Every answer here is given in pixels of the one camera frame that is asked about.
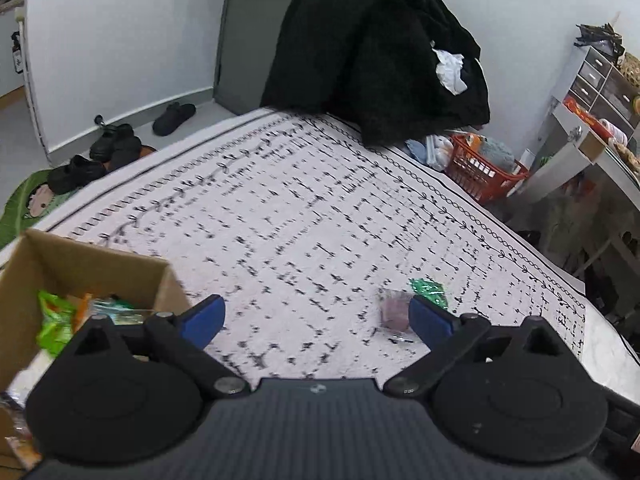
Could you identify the woven basket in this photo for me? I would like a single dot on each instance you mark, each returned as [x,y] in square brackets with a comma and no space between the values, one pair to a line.
[631,67]

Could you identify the red flat box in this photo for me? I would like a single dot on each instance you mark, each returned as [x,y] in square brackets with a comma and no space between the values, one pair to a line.
[585,116]

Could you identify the brown cardboard box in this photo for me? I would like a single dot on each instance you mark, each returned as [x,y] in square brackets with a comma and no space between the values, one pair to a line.
[100,260]

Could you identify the black tangled item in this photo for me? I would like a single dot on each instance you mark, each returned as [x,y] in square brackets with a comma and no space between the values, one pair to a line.
[600,39]

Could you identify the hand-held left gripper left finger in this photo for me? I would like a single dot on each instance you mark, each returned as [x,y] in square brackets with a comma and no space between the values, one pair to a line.
[202,317]

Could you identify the grey door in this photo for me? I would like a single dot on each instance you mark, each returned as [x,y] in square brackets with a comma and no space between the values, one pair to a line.
[245,35]

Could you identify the grey drawer organizer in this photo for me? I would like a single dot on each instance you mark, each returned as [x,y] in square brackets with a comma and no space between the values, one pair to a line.
[595,80]

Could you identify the white door frame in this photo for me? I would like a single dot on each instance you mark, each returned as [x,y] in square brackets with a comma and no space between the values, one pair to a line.
[32,85]

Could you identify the white mattress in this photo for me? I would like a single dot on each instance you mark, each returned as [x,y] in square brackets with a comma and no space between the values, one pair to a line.
[605,347]

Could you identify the blue and white plastic bags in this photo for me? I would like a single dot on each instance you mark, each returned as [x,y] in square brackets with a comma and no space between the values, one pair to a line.
[427,152]

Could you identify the grey plush item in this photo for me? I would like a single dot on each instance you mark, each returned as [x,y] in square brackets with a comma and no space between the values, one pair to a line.
[497,152]

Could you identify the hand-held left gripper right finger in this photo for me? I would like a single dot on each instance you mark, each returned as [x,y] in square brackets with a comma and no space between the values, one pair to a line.
[430,321]

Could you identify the white blanket with black print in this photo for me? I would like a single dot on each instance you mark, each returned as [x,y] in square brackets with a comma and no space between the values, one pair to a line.
[300,210]

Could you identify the black slipper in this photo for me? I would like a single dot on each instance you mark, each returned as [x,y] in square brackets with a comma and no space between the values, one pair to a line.
[174,119]

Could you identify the white crumpled cloth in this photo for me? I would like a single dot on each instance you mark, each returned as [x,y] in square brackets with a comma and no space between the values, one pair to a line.
[450,71]

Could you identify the black coat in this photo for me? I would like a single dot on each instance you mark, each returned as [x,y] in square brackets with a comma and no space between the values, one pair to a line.
[360,45]

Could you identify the orange plastic basket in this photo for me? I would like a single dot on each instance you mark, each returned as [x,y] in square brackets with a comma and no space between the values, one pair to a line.
[480,181]

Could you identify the white desk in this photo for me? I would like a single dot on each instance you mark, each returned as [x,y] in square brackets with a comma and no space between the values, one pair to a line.
[570,155]

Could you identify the white stool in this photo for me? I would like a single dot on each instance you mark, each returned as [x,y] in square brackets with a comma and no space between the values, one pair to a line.
[615,255]

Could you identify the dark green foil packet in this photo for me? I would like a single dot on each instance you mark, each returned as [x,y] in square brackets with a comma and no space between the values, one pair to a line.
[427,287]

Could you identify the clear packet with purple candy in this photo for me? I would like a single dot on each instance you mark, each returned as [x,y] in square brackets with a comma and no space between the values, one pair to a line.
[392,310]

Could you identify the light green candy packet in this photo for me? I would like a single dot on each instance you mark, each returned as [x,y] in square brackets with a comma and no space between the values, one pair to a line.
[55,325]

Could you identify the dark bottle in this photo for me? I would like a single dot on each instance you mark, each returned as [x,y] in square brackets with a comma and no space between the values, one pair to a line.
[17,55]

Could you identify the green cartoon floor mat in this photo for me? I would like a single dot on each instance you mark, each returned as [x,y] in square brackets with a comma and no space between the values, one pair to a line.
[25,210]

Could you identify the black shoe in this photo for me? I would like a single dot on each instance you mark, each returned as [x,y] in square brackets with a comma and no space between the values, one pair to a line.
[75,175]
[127,154]
[107,141]

